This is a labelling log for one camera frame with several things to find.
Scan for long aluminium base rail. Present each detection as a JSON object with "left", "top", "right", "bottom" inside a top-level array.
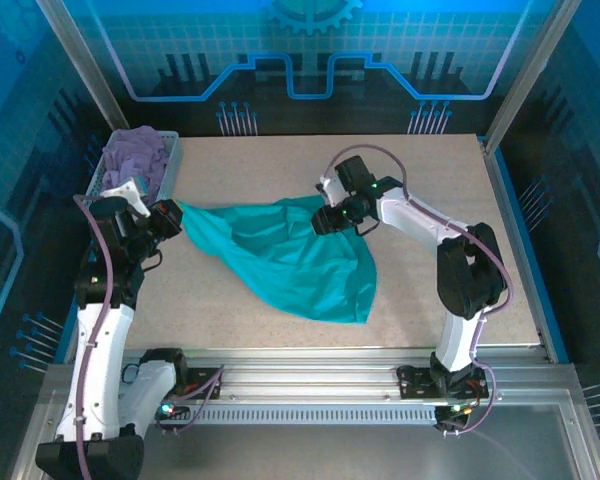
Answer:
[{"left": 44, "top": 346, "right": 581, "bottom": 404}]

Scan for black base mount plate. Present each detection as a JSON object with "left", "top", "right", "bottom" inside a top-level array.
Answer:
[
  {"left": 177, "top": 366, "right": 225, "bottom": 401},
  {"left": 395, "top": 364, "right": 491, "bottom": 401}
]

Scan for slotted grey cable duct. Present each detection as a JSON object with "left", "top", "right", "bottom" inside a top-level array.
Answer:
[{"left": 172, "top": 405, "right": 440, "bottom": 427}]

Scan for right aluminium table side rail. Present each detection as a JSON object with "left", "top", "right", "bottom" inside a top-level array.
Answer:
[{"left": 479, "top": 135, "right": 556, "bottom": 362}]

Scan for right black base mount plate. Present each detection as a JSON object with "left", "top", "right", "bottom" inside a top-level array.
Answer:
[{"left": 395, "top": 364, "right": 491, "bottom": 401}]

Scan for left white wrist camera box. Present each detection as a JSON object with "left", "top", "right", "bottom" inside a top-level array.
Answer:
[{"left": 99, "top": 175, "right": 151, "bottom": 217}]

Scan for crumpled purple t-shirt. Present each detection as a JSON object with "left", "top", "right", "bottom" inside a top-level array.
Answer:
[{"left": 102, "top": 125, "right": 171, "bottom": 204}]

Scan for light blue plastic basket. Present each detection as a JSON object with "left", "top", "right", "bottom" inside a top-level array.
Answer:
[{"left": 82, "top": 130, "right": 184, "bottom": 221}]

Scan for grey metal base panel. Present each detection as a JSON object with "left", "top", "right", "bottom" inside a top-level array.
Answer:
[{"left": 7, "top": 389, "right": 600, "bottom": 480}]

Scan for small LED circuit board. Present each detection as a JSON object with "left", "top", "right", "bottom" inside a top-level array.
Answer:
[
  {"left": 433, "top": 402, "right": 475, "bottom": 432},
  {"left": 154, "top": 397, "right": 192, "bottom": 427}
]

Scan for teal printed t-shirt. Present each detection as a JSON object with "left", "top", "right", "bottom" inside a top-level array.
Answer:
[{"left": 177, "top": 194, "right": 379, "bottom": 326}]

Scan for left blue table edge trim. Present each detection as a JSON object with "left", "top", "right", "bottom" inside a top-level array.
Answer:
[{"left": 54, "top": 294, "right": 81, "bottom": 364}]

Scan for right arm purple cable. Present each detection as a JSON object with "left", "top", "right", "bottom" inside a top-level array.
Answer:
[{"left": 327, "top": 144, "right": 515, "bottom": 437}]

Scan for right aluminium frame post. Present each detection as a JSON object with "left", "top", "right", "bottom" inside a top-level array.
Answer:
[{"left": 483, "top": 0, "right": 582, "bottom": 151}]

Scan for right blue table edge trim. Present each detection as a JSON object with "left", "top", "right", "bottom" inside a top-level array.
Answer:
[{"left": 493, "top": 147, "right": 572, "bottom": 365}]

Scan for aluminium frame post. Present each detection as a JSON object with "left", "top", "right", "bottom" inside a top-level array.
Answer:
[
  {"left": 34, "top": 0, "right": 144, "bottom": 154},
  {"left": 483, "top": 0, "right": 582, "bottom": 151}
]

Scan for left aluminium frame post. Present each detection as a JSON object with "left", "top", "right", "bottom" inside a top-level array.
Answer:
[{"left": 34, "top": 0, "right": 144, "bottom": 154}]

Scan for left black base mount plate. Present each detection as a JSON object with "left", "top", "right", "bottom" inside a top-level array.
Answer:
[{"left": 177, "top": 366, "right": 225, "bottom": 401}]

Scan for blue table edge trim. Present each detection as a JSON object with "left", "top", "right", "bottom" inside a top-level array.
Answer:
[
  {"left": 54, "top": 294, "right": 81, "bottom": 364},
  {"left": 493, "top": 147, "right": 572, "bottom": 365}
]

